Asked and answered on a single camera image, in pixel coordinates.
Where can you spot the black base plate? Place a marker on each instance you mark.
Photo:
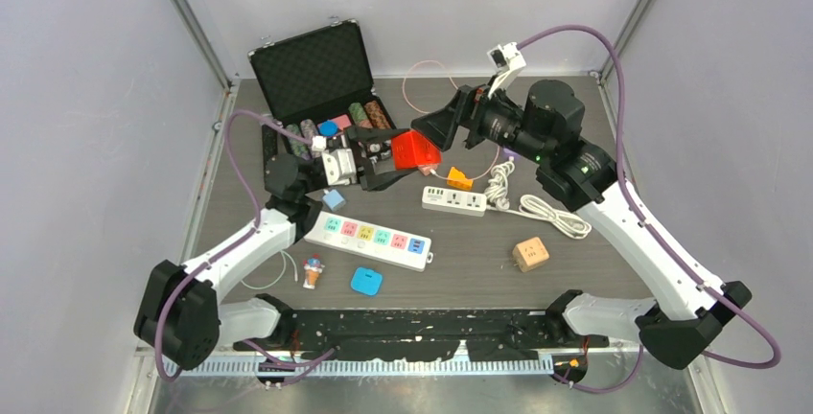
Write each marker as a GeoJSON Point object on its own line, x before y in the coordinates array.
{"type": "Point", "coordinates": [422, 335]}

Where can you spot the light blue charger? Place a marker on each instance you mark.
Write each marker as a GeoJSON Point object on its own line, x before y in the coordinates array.
{"type": "Point", "coordinates": [333, 200]}

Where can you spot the long white colourful power strip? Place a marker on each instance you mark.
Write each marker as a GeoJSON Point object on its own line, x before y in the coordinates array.
{"type": "Point", "coordinates": [371, 241]}

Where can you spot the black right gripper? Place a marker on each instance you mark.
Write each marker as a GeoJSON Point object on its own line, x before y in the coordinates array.
{"type": "Point", "coordinates": [468, 108]}

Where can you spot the beige cube socket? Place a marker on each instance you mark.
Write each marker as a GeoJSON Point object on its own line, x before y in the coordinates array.
{"type": "Point", "coordinates": [530, 254]}

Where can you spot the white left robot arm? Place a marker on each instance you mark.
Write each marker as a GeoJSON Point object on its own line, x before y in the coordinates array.
{"type": "Point", "coordinates": [182, 314]}

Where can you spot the black poker chip case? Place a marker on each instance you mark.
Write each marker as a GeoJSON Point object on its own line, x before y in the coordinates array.
{"type": "Point", "coordinates": [316, 75]}

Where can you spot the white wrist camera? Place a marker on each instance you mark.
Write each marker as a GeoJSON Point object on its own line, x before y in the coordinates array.
{"type": "Point", "coordinates": [337, 158]}
{"type": "Point", "coordinates": [509, 62]}

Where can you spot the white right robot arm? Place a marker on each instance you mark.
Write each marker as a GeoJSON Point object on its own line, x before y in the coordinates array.
{"type": "Point", "coordinates": [687, 309]}

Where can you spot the ice cream toy figure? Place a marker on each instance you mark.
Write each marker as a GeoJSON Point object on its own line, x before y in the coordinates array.
{"type": "Point", "coordinates": [312, 267]}

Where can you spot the pink USB charger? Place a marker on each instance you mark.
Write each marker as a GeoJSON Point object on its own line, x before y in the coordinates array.
{"type": "Point", "coordinates": [428, 169]}

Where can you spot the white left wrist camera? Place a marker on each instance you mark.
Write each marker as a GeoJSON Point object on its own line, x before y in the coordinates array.
{"type": "Point", "coordinates": [337, 158]}

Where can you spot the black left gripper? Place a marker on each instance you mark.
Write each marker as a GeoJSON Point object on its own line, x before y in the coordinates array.
{"type": "Point", "coordinates": [371, 181]}

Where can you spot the blue square case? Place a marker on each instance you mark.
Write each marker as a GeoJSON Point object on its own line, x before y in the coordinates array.
{"type": "Point", "coordinates": [366, 281]}

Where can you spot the small white USB power strip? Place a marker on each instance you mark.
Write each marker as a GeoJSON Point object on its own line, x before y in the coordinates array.
{"type": "Point", "coordinates": [454, 201]}

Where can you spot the yellow plastic block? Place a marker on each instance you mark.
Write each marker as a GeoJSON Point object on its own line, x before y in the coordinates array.
{"type": "Point", "coordinates": [459, 180]}

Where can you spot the red cube socket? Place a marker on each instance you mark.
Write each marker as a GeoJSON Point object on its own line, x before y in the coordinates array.
{"type": "Point", "coordinates": [412, 150]}

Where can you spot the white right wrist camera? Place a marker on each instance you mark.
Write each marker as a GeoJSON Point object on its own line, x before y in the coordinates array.
{"type": "Point", "coordinates": [509, 62]}

